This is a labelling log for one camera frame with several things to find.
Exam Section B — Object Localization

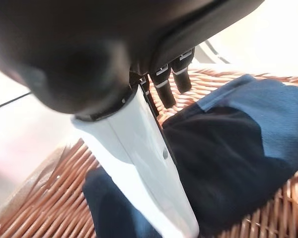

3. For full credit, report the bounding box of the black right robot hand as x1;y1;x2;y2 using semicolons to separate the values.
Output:
0;0;264;238

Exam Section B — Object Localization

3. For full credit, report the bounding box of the blue garment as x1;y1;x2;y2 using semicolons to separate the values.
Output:
82;74;298;238

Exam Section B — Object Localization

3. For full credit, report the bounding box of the wicker laundry basket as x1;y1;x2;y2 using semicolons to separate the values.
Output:
0;66;298;238

